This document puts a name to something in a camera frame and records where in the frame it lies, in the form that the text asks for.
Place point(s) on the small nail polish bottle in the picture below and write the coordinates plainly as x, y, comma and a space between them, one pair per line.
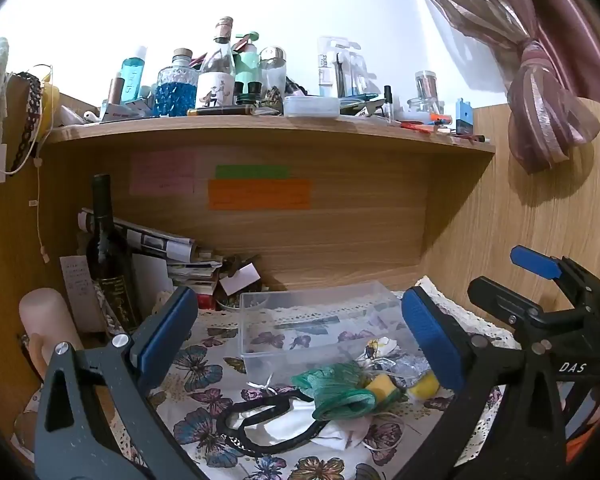
388, 105

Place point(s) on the tweezers blister pack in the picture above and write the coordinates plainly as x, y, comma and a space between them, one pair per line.
340, 67

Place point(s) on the stack of papers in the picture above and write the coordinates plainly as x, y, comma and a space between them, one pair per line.
195, 272

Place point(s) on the pink striped curtain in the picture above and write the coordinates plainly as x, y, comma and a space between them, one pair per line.
540, 70

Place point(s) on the green sticky note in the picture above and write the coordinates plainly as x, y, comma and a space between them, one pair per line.
252, 171

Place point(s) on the clear bottle silver cap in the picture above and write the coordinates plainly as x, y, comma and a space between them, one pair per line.
272, 72

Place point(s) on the white card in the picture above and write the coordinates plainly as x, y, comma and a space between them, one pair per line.
240, 280

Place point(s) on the green mesh scrubber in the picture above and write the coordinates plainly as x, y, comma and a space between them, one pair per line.
337, 390

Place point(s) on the rolled magazine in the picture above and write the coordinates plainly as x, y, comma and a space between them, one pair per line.
145, 241

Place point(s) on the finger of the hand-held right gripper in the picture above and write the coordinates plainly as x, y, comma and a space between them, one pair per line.
505, 302
532, 261

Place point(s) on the clear glass jar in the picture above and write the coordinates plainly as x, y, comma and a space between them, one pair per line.
426, 87

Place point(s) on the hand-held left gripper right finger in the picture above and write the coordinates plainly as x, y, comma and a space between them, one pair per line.
432, 340

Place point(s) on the clear lidded plastic box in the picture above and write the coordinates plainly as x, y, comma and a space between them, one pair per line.
311, 107

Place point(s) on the yellow sponge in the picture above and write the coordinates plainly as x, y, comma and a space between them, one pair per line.
424, 386
382, 389

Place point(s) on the red and white card box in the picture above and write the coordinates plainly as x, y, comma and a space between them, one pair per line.
125, 111

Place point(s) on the pink sticky note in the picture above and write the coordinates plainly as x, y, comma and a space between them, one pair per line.
162, 172

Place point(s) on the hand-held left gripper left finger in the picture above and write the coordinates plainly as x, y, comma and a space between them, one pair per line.
172, 321

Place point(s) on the clear labelled glass bottle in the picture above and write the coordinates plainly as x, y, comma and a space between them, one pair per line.
217, 77

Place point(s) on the mint green pump bottle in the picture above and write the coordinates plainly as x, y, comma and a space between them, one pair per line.
247, 57

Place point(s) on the butterfly printed tablecloth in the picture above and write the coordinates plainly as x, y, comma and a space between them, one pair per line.
205, 375

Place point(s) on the white paper slip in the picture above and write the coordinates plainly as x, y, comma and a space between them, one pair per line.
77, 285

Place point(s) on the black lace headband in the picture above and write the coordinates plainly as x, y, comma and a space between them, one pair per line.
30, 110

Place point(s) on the dark wine bottle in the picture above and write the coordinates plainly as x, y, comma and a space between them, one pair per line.
109, 260

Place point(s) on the wooden shelf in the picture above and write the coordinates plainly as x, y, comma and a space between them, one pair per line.
260, 127

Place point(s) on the small blue box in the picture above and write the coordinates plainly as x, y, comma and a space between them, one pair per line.
463, 117

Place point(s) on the blue patterned glass bottle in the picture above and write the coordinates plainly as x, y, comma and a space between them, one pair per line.
176, 92

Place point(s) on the tall blue liquid bottle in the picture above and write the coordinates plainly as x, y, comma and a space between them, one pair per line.
132, 77

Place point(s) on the clear plastic container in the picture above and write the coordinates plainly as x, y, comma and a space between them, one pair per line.
325, 325

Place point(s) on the orange sticky note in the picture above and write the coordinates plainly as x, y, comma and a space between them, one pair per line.
260, 194

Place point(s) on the pink candle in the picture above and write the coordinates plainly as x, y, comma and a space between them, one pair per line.
47, 317

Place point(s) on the black pen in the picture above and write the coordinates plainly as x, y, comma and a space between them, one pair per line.
220, 110

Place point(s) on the rose gold lipstick tube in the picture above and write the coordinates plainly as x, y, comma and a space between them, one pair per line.
115, 91

